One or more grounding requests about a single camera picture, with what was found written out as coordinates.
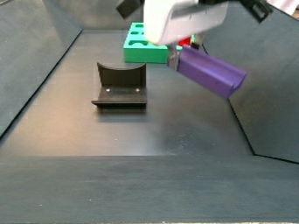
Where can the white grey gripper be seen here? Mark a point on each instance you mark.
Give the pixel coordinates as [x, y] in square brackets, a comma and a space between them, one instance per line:
[175, 19]

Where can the purple arch channel block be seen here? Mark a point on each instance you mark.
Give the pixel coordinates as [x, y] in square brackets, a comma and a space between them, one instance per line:
[211, 72]

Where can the green shape sorter board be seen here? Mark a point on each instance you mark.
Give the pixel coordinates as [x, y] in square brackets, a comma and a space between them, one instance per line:
[139, 50]

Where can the black curved fixture stand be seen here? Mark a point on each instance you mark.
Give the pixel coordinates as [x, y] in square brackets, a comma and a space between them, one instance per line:
[121, 86]

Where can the red hexagonal prism block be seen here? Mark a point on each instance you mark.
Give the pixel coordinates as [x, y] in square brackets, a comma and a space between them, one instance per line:
[184, 41]

